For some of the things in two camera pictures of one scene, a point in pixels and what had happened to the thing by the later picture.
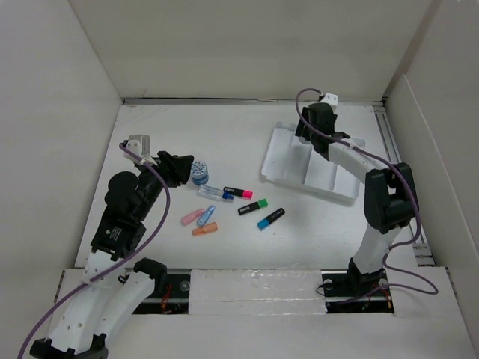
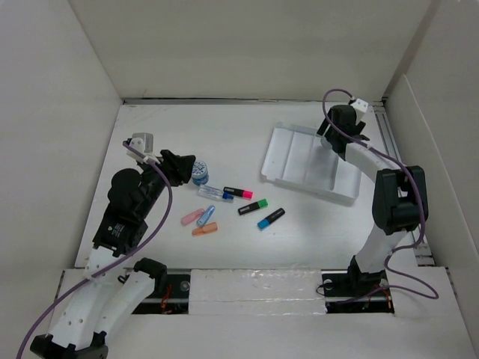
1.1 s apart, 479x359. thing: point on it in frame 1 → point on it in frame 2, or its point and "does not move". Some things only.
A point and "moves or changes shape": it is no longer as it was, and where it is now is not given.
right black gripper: x=302 y=129 → x=322 y=130
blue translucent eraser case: x=206 y=215 does not move
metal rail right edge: x=422 y=250 does not move
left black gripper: x=175 y=168 does not move
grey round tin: x=304 y=140 moves or changes shape
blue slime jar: x=199 y=173 does not move
